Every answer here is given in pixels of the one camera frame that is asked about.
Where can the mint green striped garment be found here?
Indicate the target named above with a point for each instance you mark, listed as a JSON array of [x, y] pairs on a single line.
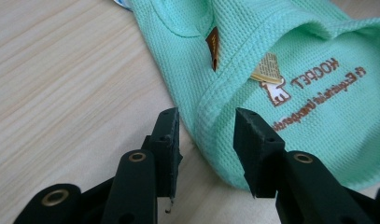
[[271, 40]]

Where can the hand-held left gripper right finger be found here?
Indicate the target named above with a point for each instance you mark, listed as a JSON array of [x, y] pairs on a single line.
[[256, 152]]

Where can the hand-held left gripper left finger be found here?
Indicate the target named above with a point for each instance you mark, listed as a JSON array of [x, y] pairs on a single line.
[[167, 149]]

